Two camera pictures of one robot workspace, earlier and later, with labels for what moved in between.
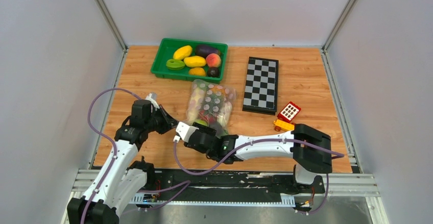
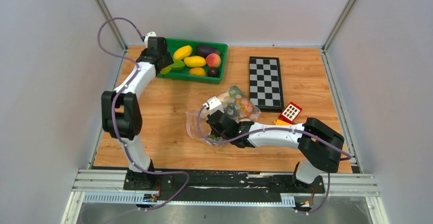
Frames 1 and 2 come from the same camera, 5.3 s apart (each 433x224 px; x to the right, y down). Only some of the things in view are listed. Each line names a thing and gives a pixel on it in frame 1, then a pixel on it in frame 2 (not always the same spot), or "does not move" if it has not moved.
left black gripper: x=169 y=122 to x=169 y=60
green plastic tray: x=166 y=51 does not move
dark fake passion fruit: x=213 y=72 does not move
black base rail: x=163 y=185 does not move
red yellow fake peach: x=213 y=59 does not move
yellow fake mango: x=182 y=52 does not move
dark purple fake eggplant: x=203 y=50 does not move
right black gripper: x=212 y=132 to x=215 y=132
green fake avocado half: x=174 y=64 does not move
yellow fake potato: x=195 y=61 does not move
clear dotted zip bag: x=211 y=104 to x=235 y=103
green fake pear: x=202 y=122 to x=166 y=70
